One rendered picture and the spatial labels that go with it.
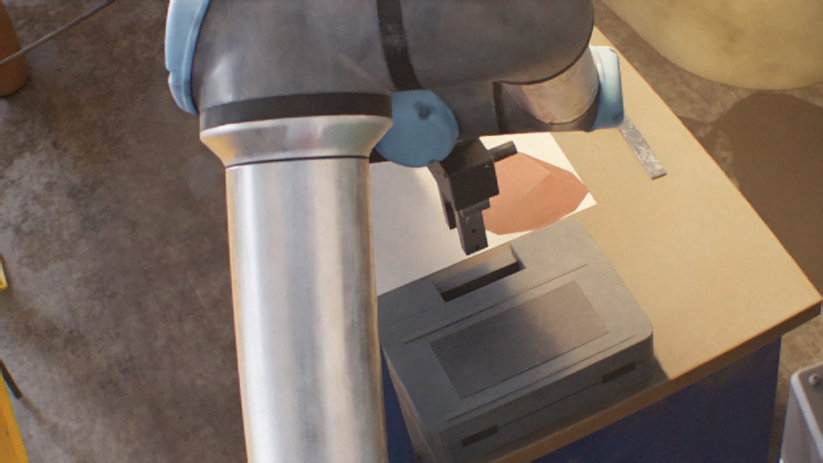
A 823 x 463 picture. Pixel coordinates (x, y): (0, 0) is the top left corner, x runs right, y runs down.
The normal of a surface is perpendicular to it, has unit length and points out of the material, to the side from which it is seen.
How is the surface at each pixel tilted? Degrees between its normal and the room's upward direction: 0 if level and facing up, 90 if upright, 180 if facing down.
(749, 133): 0
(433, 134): 90
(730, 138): 0
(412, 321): 0
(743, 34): 90
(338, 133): 96
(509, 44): 98
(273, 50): 44
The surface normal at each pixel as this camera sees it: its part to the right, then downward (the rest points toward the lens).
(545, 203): 0.18, -0.14
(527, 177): -0.29, -0.55
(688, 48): -0.69, 0.59
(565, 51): 0.71, 0.63
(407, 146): -0.07, 0.73
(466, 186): 0.37, 0.62
